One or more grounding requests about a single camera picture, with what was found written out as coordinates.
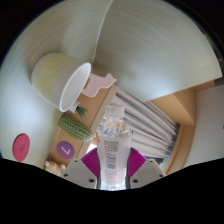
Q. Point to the flat round red coaster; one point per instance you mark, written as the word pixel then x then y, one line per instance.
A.
pixel 21 148

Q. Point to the clear plastic water bottle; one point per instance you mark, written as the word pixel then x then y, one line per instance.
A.
pixel 114 150

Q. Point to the grey-green desk partition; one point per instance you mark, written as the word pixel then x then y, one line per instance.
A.
pixel 156 50

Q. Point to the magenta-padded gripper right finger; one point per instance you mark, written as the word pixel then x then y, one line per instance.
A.
pixel 148 171

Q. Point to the tall green cactus ornament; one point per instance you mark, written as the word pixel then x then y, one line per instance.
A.
pixel 75 128

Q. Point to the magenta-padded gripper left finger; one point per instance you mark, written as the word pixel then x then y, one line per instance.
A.
pixel 78 171

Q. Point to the pale yellow paper cup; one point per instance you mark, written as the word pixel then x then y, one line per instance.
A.
pixel 56 78

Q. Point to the grey-white curtain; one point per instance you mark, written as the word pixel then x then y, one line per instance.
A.
pixel 150 130

